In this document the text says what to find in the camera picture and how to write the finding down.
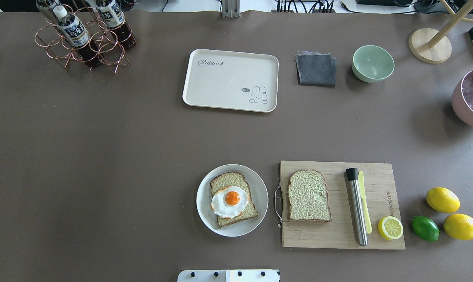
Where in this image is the green lime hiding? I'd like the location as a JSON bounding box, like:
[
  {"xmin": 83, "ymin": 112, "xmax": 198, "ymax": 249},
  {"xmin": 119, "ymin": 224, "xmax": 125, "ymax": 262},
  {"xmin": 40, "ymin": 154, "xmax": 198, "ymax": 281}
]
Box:
[{"xmin": 411, "ymin": 216, "xmax": 439, "ymax": 242}]

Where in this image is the tea bottle right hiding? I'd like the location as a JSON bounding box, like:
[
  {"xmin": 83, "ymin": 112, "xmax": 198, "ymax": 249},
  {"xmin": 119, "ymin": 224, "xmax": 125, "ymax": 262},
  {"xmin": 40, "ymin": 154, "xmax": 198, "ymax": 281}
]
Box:
[{"xmin": 95, "ymin": 0, "xmax": 137, "ymax": 49}]

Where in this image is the tea bottle front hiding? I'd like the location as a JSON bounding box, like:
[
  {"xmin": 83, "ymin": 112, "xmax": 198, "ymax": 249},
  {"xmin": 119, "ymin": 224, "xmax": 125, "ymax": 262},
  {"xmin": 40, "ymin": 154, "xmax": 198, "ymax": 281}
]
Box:
[{"xmin": 52, "ymin": 5, "xmax": 101, "ymax": 67}]

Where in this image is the fried egg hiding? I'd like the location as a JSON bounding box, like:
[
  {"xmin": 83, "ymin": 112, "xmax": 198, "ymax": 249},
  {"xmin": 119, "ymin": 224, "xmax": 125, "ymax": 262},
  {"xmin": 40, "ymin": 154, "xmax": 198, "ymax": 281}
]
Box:
[{"xmin": 210, "ymin": 185, "xmax": 250, "ymax": 219}]

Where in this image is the cream rabbit tray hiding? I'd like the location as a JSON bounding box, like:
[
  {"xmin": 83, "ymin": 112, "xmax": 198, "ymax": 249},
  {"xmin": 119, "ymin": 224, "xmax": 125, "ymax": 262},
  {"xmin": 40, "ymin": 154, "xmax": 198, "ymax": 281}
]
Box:
[{"xmin": 182, "ymin": 49, "xmax": 279, "ymax": 113}]

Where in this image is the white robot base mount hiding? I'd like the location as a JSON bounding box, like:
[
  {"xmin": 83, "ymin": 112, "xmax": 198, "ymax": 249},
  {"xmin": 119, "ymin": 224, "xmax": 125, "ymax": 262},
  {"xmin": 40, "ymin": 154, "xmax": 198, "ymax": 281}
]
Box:
[{"xmin": 177, "ymin": 269, "xmax": 281, "ymax": 282}]

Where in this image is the yellow lemon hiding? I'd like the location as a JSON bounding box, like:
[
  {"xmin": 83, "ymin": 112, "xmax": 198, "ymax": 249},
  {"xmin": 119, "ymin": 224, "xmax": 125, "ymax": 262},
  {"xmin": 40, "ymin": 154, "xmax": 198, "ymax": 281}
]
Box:
[
  {"xmin": 443, "ymin": 213, "xmax": 473, "ymax": 240},
  {"xmin": 426, "ymin": 187, "xmax": 460, "ymax": 213}
]

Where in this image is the pink ice bowl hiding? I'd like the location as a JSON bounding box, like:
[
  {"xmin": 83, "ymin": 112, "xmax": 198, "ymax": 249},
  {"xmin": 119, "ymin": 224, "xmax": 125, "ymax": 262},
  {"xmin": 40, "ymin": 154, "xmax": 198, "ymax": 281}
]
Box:
[{"xmin": 452, "ymin": 70, "xmax": 473, "ymax": 127}]

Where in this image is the wooden mug tree stand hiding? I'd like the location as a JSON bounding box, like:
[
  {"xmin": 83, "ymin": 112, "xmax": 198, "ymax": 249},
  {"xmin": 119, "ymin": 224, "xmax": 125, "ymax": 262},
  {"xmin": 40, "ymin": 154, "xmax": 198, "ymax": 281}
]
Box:
[{"xmin": 408, "ymin": 0, "xmax": 473, "ymax": 64}]

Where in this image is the yellow lemon lower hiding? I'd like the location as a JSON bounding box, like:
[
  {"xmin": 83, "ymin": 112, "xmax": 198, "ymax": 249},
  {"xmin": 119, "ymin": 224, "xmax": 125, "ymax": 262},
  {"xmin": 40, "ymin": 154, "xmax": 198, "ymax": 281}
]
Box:
[{"xmin": 443, "ymin": 213, "xmax": 473, "ymax": 240}]

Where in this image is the bamboo cutting board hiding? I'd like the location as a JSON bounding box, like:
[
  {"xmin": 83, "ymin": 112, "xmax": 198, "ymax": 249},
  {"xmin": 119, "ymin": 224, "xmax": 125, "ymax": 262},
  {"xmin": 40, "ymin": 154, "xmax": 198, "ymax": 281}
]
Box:
[{"xmin": 280, "ymin": 160, "xmax": 406, "ymax": 250}]

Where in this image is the yellow lemon upper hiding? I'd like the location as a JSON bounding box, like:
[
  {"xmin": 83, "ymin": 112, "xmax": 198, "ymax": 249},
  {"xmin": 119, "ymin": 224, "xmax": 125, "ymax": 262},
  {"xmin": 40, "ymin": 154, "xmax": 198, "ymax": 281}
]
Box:
[{"xmin": 426, "ymin": 187, "xmax": 460, "ymax": 213}]

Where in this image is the yellow plastic knife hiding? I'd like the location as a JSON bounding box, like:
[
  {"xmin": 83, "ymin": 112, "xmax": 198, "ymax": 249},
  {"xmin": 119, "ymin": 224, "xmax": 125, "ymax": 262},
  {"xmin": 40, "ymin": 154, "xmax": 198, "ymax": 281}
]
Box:
[{"xmin": 358, "ymin": 171, "xmax": 372, "ymax": 234}]

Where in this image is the green bowl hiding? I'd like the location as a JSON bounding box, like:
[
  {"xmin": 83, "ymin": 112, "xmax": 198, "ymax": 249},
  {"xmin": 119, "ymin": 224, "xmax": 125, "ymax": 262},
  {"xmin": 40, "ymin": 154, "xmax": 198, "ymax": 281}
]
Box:
[{"xmin": 352, "ymin": 45, "xmax": 395, "ymax": 83}]

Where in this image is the purple cloth under grey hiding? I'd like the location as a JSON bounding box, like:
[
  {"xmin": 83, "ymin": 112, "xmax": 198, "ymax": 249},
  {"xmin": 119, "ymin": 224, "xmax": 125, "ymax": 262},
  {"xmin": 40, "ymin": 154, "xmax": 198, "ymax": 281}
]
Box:
[{"xmin": 298, "ymin": 51, "xmax": 323, "ymax": 55}]

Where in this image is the half lemon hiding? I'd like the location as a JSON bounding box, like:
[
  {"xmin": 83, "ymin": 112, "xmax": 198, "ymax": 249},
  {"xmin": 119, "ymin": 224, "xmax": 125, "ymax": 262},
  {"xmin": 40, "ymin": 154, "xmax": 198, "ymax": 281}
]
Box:
[{"xmin": 377, "ymin": 216, "xmax": 403, "ymax": 240}]

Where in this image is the white round plate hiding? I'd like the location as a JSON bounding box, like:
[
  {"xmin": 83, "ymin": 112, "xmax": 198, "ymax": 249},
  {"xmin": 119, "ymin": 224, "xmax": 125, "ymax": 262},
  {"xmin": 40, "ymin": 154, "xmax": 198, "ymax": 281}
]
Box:
[{"xmin": 196, "ymin": 164, "xmax": 269, "ymax": 237}]

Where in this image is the tea bottle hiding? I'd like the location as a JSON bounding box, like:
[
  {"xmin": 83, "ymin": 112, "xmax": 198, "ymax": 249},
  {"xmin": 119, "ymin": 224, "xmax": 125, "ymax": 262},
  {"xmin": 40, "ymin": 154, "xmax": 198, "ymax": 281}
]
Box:
[
  {"xmin": 36, "ymin": 0, "xmax": 60, "ymax": 25},
  {"xmin": 52, "ymin": 5, "xmax": 101, "ymax": 67},
  {"xmin": 95, "ymin": 0, "xmax": 137, "ymax": 49}
]

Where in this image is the copper wire bottle rack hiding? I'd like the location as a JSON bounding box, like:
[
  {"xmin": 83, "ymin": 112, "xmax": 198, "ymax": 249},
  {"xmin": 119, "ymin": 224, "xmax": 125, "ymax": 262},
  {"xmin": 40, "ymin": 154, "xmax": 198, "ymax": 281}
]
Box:
[{"xmin": 35, "ymin": 0, "xmax": 130, "ymax": 73}]

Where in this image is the aluminium frame post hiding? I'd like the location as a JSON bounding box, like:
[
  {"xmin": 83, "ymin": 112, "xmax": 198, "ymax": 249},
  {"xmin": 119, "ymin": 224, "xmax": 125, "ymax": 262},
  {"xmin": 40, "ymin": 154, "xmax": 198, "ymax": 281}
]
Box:
[{"xmin": 221, "ymin": 0, "xmax": 241, "ymax": 18}]

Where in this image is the bread slice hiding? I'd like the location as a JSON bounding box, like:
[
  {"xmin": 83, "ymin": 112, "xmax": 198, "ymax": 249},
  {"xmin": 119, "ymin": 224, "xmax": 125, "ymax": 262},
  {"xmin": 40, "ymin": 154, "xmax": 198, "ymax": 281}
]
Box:
[
  {"xmin": 288, "ymin": 170, "xmax": 332, "ymax": 222},
  {"xmin": 210, "ymin": 172, "xmax": 258, "ymax": 228}
]

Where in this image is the grey folded cloth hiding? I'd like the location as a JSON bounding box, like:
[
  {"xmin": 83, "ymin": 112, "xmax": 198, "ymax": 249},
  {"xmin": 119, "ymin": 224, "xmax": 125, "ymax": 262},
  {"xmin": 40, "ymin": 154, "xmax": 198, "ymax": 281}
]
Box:
[{"xmin": 295, "ymin": 53, "xmax": 337, "ymax": 86}]

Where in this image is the tea bottle left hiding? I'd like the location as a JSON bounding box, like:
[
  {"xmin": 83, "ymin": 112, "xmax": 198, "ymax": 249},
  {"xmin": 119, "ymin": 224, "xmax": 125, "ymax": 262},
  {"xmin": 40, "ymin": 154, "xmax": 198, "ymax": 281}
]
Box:
[{"xmin": 36, "ymin": 0, "xmax": 60, "ymax": 25}]

